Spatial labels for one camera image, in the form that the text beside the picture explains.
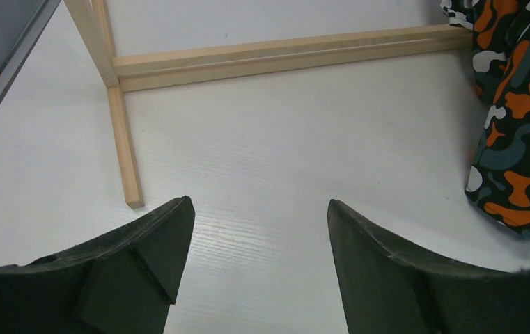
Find orange camouflage shorts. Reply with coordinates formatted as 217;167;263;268
440;0;530;239

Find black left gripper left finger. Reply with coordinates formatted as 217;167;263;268
0;196;195;333

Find wooden clothes rack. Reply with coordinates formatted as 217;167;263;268
65;1;472;209

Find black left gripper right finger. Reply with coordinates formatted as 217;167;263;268
327;199;530;333

